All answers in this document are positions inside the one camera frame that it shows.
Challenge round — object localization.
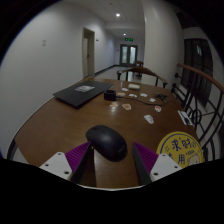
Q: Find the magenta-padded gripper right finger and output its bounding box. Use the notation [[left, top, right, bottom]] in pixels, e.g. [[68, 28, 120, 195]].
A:
[[132, 142, 184, 186]]

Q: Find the black cable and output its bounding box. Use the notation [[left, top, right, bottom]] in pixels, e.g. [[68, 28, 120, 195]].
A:
[[115, 95, 162, 107]]

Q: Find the white side door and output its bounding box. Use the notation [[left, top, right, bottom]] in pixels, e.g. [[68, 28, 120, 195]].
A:
[[82, 27, 96, 79]]

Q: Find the black railing with wooden handrail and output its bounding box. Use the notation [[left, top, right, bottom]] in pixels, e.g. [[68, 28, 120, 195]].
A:
[[170, 62, 224, 161]]

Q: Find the wooden armchair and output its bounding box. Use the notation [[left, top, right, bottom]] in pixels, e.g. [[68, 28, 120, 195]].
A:
[[116, 65, 169, 89]]

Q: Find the small black box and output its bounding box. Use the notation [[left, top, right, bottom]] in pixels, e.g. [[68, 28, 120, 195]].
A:
[[103, 89, 118, 102]]

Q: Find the black closed laptop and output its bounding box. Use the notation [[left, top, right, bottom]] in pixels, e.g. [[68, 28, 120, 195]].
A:
[[52, 80, 115, 108]]

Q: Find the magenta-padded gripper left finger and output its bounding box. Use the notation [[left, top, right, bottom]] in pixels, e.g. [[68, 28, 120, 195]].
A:
[[39, 141, 95, 185]]

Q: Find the dark framed window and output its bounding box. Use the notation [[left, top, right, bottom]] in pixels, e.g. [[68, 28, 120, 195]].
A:
[[181, 38, 214, 108]]

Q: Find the small black tangled item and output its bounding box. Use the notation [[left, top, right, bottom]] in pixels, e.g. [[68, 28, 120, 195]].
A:
[[154, 93, 169, 102]]

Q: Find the glass double door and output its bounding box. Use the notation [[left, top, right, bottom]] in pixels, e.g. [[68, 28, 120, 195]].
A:
[[119, 44, 138, 67]]

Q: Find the black computer mouse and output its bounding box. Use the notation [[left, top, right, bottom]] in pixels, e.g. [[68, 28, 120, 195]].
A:
[[85, 124, 128, 163]]

